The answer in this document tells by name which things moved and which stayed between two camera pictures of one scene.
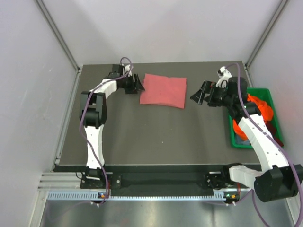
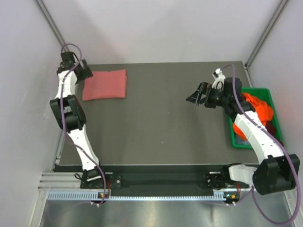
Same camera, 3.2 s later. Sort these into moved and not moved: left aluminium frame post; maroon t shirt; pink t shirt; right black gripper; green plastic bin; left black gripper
Moved: pink t shirt; left black gripper
Not moved: green plastic bin; left aluminium frame post; maroon t shirt; right black gripper
